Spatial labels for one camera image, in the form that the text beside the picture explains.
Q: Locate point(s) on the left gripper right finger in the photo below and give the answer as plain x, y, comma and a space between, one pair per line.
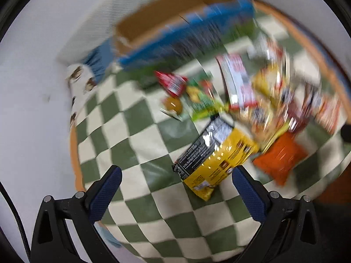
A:
288, 230

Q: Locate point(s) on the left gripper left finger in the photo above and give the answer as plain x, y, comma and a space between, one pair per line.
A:
52, 241

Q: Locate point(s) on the orange snack bag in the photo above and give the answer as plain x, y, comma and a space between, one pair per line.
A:
281, 158

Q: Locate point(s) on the yellow black snack bag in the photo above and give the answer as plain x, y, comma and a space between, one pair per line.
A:
212, 157

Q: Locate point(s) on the red white spicy strip packet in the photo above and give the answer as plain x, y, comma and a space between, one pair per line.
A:
237, 82

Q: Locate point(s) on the green fruit candy bag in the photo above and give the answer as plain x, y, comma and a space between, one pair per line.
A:
200, 99

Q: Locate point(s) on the clear packet with brown cake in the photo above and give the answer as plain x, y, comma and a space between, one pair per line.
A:
173, 107

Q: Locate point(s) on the small red snack packet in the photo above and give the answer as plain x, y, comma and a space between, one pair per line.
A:
174, 85

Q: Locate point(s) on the green white checkered mat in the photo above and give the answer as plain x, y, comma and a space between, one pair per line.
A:
154, 216

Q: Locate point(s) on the pile of mixed snack bags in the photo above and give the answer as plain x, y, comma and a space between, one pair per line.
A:
296, 100

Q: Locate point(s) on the bear print pillow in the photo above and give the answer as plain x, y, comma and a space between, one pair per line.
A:
81, 82

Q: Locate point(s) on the blue bed sheet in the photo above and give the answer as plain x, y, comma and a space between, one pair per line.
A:
100, 58

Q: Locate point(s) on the white quilted blanket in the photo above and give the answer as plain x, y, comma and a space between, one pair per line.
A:
97, 25

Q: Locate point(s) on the cardboard box with blue print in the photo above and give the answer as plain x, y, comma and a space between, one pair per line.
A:
164, 35

